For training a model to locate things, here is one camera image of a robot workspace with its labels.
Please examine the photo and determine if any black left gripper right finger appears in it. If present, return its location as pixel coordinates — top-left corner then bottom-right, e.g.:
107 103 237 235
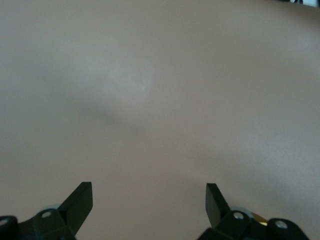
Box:
196 182 311 240

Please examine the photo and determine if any brown table mat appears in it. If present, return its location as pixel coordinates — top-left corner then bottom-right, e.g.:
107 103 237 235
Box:
0 0 320 240

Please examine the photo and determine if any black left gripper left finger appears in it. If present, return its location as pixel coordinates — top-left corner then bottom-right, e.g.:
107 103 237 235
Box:
0 181 94 240

